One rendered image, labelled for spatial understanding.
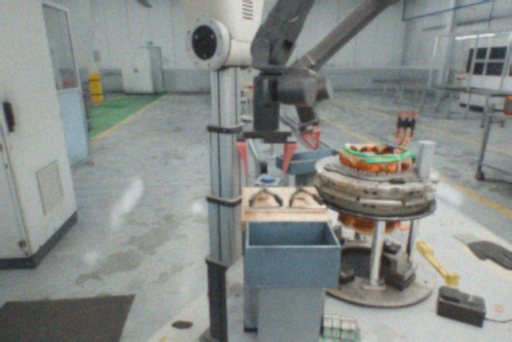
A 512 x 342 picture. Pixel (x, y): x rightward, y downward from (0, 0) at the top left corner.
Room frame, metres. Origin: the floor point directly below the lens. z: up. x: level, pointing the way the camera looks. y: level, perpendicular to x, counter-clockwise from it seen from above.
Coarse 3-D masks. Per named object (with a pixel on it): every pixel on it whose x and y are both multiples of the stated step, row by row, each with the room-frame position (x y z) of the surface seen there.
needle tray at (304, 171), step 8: (304, 152) 1.22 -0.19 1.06; (312, 152) 1.23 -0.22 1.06; (320, 152) 1.25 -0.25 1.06; (328, 152) 1.26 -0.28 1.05; (336, 152) 1.25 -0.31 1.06; (280, 160) 1.14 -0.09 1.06; (296, 160) 1.21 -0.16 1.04; (304, 160) 1.22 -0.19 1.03; (312, 160) 1.11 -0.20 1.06; (280, 168) 1.14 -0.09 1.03; (288, 168) 1.09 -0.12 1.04; (296, 168) 1.08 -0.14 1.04; (304, 168) 1.10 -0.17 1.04; (312, 168) 1.11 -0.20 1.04; (296, 176) 1.18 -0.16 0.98; (304, 176) 1.13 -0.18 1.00; (312, 176) 1.13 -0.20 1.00; (296, 184) 1.18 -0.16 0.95; (304, 184) 1.13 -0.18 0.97; (312, 184) 1.13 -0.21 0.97
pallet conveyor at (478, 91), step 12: (384, 84) 12.38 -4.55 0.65; (396, 84) 11.56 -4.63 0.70; (408, 84) 10.84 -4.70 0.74; (420, 84) 10.16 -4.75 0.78; (432, 84) 10.46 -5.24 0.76; (444, 84) 9.99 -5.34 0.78; (396, 96) 12.43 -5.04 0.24; (468, 96) 8.87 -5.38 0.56; (504, 96) 7.17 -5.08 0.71; (420, 108) 10.00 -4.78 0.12; (468, 108) 8.84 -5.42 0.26; (492, 120) 7.63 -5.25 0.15; (504, 120) 7.64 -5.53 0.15
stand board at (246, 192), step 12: (252, 192) 0.81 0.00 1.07; (276, 192) 0.81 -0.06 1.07; (288, 192) 0.81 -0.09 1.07; (312, 192) 0.81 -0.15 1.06; (264, 204) 0.73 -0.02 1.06; (276, 204) 0.73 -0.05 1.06; (288, 204) 0.73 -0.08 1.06; (300, 204) 0.73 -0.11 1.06; (312, 204) 0.73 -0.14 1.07; (252, 216) 0.66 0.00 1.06; (264, 216) 0.66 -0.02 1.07; (276, 216) 0.66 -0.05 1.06; (288, 216) 0.66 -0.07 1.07; (300, 216) 0.66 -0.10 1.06; (312, 216) 0.66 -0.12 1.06; (324, 216) 0.66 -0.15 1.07
